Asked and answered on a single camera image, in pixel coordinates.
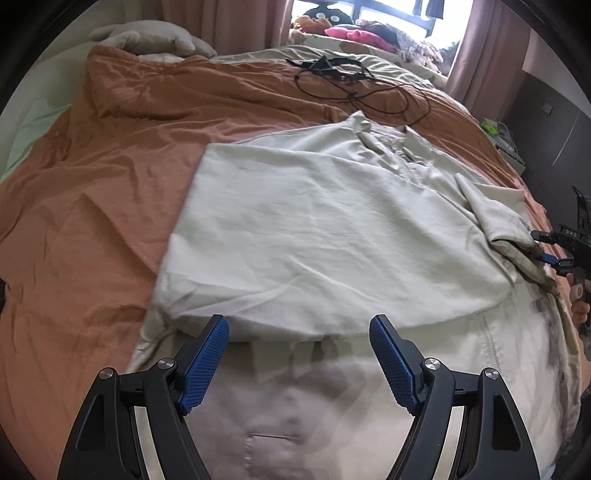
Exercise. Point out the orange brown bed blanket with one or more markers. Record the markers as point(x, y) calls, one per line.
point(84, 225)

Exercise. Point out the white bedside drawer cabinet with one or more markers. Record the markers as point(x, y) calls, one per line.
point(507, 148)

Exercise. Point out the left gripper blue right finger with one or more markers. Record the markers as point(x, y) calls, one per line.
point(427, 394)

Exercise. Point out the cream white jacket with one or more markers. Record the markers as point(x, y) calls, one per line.
point(299, 238)

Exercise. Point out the pink garment on sill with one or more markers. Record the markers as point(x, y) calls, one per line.
point(361, 36)

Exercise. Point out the light green pillow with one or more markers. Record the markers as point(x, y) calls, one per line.
point(38, 120)

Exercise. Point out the pink curtain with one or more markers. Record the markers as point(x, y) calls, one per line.
point(231, 26)
point(487, 71)

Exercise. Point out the black penguin plush toy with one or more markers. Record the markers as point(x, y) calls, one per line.
point(328, 12)

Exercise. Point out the person right hand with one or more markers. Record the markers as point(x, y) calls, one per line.
point(579, 308)

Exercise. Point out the right pink curtain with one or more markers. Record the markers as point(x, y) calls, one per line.
point(487, 71)

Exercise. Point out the left pink curtain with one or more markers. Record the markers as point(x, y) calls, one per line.
point(231, 26)

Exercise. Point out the beige plush toy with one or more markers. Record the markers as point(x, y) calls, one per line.
point(146, 37)

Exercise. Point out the green item on cabinet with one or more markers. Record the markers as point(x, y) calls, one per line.
point(490, 127)

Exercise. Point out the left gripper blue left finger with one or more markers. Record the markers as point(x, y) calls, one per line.
point(172, 388)

